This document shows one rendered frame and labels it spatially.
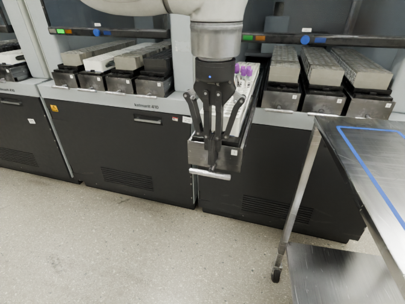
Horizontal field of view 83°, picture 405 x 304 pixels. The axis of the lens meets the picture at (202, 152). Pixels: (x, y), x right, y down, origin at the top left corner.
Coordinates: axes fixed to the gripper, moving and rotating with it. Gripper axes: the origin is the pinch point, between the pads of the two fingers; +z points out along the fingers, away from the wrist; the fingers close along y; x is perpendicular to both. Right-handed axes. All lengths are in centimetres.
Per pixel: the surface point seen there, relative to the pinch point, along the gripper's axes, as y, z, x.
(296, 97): -21, 1, -46
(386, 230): -29.2, -2.0, 16.5
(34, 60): 111, -3, -55
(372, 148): -34.2, -1.9, -7.4
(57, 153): 110, 50, -46
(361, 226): -62, 59, -46
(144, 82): 42, 0, -46
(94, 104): 73, 14, -46
